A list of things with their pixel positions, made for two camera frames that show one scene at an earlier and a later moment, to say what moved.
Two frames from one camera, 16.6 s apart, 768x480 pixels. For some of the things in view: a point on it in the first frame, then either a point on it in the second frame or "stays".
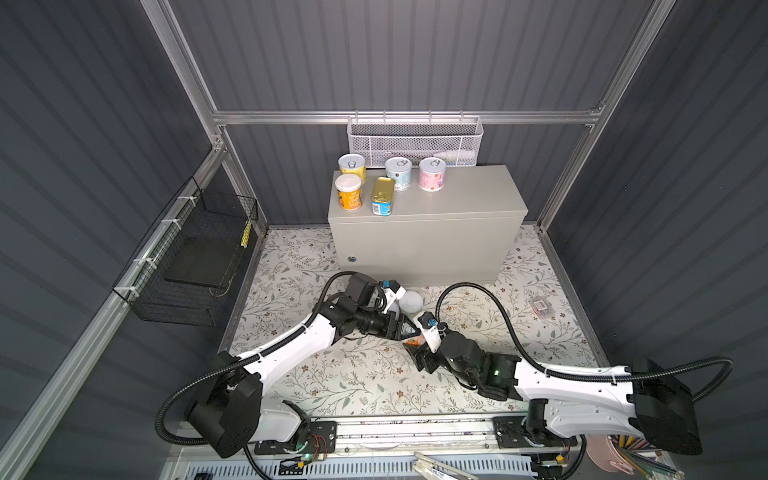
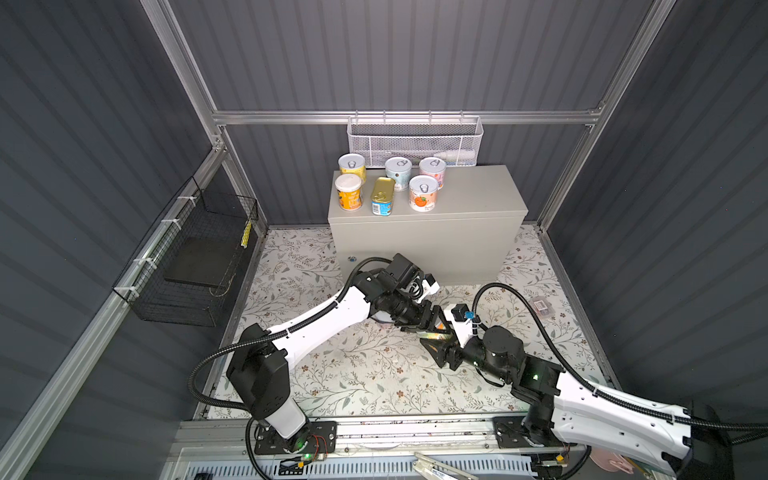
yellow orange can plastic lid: [348, 187] stays
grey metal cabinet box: [464, 233] stays
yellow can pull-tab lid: [353, 164] stays
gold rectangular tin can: [382, 196] stays
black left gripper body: [376, 323] to [411, 314]
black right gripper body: [428, 359] to [472, 353]
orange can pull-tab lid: [415, 342] to [422, 193]
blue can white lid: [400, 169] stays
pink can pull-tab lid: [431, 174] stays
